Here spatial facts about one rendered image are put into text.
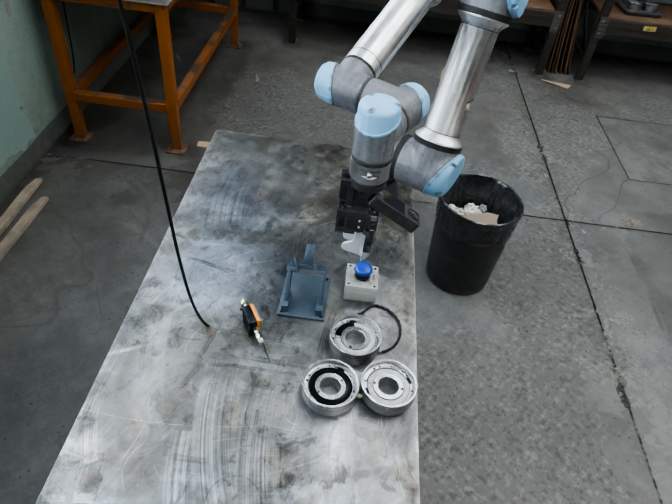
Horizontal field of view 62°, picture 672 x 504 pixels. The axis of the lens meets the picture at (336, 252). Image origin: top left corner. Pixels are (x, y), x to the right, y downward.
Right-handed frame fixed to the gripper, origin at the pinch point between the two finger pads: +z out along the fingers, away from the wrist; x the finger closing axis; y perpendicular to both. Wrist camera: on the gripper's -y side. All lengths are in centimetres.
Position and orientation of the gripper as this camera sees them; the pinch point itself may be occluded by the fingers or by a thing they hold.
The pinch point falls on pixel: (365, 255)
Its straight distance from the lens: 118.6
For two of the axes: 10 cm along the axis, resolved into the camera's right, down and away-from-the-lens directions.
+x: -0.9, 6.7, -7.4
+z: -0.9, 7.3, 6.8
